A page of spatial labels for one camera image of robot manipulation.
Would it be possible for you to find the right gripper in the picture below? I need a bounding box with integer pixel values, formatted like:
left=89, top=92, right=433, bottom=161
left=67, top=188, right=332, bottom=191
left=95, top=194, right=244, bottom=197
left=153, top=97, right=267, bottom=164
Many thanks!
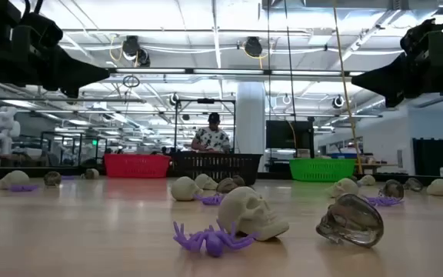
left=351, top=53, right=443, bottom=108

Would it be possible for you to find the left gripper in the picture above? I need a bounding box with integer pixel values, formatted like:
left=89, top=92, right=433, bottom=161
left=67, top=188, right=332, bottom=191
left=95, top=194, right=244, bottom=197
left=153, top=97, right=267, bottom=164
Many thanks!
left=13, top=48, right=111, bottom=99

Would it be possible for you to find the black cabinet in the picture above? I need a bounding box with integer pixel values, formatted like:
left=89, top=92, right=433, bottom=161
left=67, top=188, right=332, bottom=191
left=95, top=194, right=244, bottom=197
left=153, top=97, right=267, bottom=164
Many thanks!
left=412, top=137, right=443, bottom=177

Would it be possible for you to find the wooden side table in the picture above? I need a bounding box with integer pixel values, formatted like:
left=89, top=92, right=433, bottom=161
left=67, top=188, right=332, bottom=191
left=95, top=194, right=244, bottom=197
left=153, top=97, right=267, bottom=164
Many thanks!
left=354, top=161, right=399, bottom=175

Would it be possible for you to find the white humanoid robot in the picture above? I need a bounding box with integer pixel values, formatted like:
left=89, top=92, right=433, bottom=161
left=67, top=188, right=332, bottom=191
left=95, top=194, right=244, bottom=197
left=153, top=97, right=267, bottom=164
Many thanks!
left=0, top=106, right=22, bottom=155

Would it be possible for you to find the red plastic basket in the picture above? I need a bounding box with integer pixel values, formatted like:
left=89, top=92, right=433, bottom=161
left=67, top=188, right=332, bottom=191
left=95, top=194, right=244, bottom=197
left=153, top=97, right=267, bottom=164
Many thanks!
left=104, top=153, right=172, bottom=179

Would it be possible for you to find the green plastic basket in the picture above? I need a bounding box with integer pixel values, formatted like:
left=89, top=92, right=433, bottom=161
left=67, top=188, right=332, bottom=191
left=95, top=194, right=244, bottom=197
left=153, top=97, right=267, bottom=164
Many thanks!
left=288, top=158, right=357, bottom=182

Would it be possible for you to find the black monitor screen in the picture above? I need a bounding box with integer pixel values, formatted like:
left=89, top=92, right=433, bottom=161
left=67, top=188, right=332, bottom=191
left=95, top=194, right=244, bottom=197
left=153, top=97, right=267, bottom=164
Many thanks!
left=265, top=120, right=315, bottom=159

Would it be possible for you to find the person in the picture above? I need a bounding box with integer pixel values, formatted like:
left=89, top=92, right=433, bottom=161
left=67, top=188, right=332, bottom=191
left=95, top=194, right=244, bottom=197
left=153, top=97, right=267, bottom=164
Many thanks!
left=190, top=112, right=232, bottom=154

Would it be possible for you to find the long ceiling light bar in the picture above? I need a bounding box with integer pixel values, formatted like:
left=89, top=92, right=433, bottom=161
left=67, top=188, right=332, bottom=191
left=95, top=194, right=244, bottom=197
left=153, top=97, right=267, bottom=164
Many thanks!
left=108, top=68, right=365, bottom=77

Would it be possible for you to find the white round column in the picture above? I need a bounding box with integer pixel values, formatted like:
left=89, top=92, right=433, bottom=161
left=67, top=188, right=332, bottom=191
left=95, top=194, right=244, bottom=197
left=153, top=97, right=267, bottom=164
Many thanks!
left=236, top=81, right=267, bottom=173

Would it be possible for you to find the black plastic basket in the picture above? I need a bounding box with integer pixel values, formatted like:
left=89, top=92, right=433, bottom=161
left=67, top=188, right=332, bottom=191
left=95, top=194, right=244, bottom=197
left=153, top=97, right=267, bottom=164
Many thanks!
left=170, top=152, right=264, bottom=186

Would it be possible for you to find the yellow hanging cable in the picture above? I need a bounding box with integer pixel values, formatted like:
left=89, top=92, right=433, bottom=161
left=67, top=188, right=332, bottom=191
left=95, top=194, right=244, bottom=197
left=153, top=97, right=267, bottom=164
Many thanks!
left=331, top=0, right=364, bottom=175

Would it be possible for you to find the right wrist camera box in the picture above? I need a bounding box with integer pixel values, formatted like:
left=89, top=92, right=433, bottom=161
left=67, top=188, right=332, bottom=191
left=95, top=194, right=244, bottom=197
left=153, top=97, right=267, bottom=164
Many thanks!
left=400, top=18, right=443, bottom=58

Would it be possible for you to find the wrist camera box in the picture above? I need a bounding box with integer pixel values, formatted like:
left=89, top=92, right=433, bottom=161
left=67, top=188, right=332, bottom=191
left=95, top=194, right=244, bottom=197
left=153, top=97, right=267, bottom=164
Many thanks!
left=400, top=18, right=443, bottom=58
left=12, top=12, right=64, bottom=51

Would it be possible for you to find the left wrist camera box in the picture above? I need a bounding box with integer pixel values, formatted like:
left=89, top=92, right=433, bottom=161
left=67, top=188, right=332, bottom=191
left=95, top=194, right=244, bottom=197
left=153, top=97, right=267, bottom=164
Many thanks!
left=12, top=12, right=64, bottom=51

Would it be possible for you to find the black cable ring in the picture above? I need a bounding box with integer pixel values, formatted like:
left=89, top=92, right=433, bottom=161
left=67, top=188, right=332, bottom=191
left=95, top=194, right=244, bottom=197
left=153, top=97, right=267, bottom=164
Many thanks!
left=122, top=75, right=141, bottom=88

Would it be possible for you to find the black left camera cable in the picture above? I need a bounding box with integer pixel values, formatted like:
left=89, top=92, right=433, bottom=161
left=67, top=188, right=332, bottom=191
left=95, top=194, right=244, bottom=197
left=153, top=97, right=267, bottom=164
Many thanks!
left=22, top=0, right=45, bottom=16

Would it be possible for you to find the thin black hanging cable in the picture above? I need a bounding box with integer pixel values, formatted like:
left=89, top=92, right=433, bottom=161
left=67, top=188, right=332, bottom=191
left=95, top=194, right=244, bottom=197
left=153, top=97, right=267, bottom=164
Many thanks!
left=266, top=0, right=272, bottom=174

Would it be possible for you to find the black metal frame stand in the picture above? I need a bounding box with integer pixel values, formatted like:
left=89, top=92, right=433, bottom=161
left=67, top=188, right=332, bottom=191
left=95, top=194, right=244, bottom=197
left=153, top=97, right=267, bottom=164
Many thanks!
left=173, top=98, right=237, bottom=155

